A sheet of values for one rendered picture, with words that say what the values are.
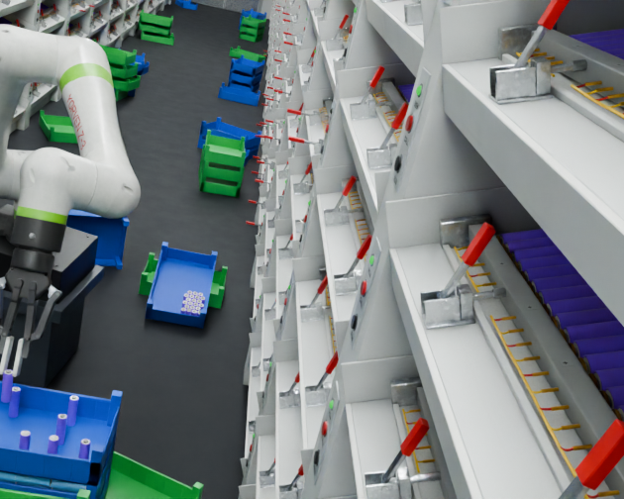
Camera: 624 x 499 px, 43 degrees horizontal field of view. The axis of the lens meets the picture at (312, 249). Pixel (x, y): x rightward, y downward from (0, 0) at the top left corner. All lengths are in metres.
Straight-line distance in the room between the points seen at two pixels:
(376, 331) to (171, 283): 2.10
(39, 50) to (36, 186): 0.44
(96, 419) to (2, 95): 0.76
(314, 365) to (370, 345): 0.45
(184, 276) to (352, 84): 1.61
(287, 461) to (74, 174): 0.66
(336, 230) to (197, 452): 1.04
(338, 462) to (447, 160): 0.37
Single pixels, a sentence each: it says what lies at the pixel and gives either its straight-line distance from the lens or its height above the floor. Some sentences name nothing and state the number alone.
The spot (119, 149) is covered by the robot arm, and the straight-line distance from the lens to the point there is 1.69.
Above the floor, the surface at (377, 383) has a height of 0.92.
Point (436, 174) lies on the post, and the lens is 0.79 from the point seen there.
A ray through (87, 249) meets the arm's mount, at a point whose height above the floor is 0.37.
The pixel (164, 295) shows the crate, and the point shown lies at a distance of 2.87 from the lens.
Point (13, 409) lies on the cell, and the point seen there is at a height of 0.34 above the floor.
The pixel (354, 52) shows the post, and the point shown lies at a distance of 1.46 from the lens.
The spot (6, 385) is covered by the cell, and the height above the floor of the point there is 0.44.
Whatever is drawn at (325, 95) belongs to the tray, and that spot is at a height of 0.94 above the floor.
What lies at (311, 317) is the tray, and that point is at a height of 0.71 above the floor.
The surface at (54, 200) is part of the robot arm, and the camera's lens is 1.56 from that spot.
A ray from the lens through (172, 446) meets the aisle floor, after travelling 2.24.
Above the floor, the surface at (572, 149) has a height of 1.27.
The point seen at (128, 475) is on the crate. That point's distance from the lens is 2.11.
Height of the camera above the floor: 1.35
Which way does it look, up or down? 22 degrees down
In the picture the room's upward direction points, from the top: 14 degrees clockwise
